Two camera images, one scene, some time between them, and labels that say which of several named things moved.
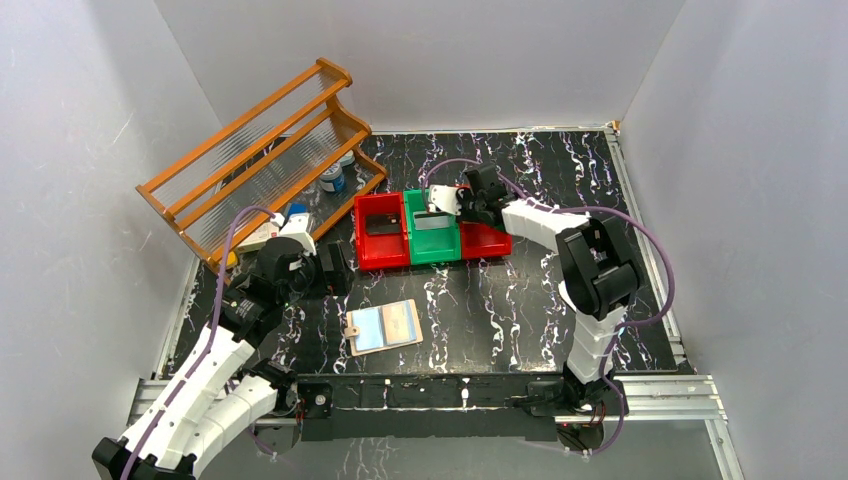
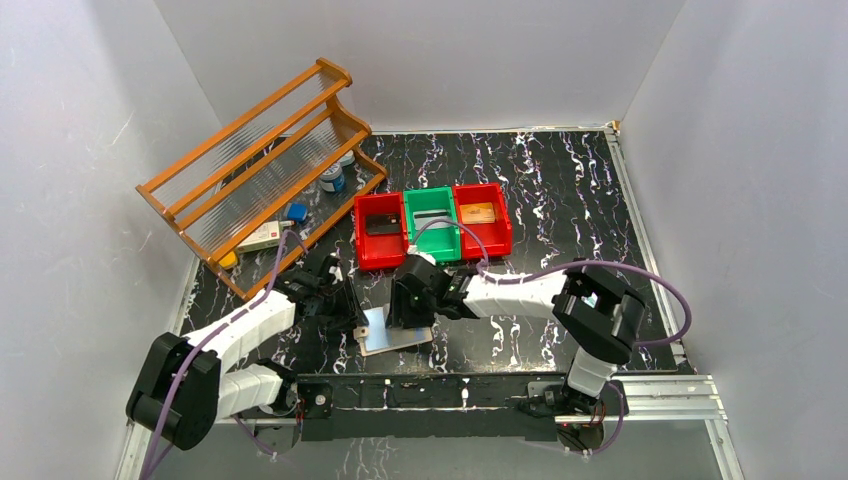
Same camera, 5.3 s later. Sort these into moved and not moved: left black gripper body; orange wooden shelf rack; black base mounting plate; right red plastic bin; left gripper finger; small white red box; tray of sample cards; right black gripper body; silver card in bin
Moved: left gripper finger; left black gripper body; right black gripper body
Not moved: tray of sample cards; black base mounting plate; silver card in bin; small white red box; orange wooden shelf rack; right red plastic bin
